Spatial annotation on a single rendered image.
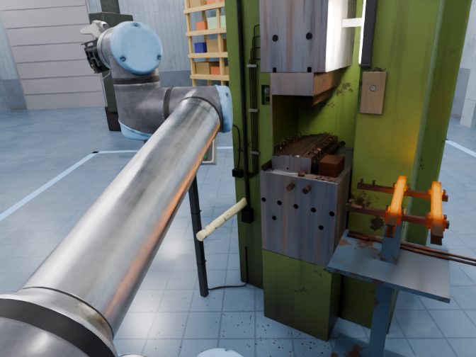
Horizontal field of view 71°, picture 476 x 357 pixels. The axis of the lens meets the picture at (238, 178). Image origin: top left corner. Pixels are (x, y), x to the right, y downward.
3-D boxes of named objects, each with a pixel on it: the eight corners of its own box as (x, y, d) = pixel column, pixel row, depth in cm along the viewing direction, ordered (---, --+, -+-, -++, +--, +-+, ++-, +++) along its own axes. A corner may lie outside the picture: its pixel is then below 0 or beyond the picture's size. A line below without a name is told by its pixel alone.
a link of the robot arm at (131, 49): (118, 79, 59) (108, 18, 56) (104, 78, 69) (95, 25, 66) (168, 76, 64) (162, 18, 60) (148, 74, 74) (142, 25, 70)
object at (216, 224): (204, 243, 163) (202, 234, 161) (195, 240, 165) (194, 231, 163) (248, 206, 197) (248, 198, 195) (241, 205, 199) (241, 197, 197)
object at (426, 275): (449, 303, 108) (450, 299, 107) (326, 270, 127) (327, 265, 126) (448, 254, 132) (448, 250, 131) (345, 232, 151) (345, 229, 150)
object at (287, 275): (327, 343, 176) (332, 270, 158) (263, 316, 195) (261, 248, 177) (353, 281, 219) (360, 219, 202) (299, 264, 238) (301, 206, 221)
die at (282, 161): (310, 173, 154) (311, 156, 150) (271, 168, 164) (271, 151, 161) (336, 149, 186) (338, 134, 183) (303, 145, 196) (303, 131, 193)
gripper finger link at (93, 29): (71, 17, 82) (86, 37, 79) (94, 10, 84) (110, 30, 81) (75, 28, 85) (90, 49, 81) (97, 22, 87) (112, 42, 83)
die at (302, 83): (313, 95, 140) (314, 72, 137) (270, 94, 151) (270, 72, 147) (341, 83, 173) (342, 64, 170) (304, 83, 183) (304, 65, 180)
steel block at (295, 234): (332, 269, 158) (338, 183, 142) (261, 248, 177) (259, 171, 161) (360, 218, 202) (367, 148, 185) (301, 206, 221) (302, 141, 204)
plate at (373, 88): (381, 114, 140) (386, 71, 133) (359, 112, 144) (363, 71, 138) (382, 113, 141) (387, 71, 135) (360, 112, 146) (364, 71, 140)
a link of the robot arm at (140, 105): (167, 143, 65) (159, 77, 61) (112, 143, 67) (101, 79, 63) (183, 132, 73) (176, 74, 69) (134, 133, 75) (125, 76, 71)
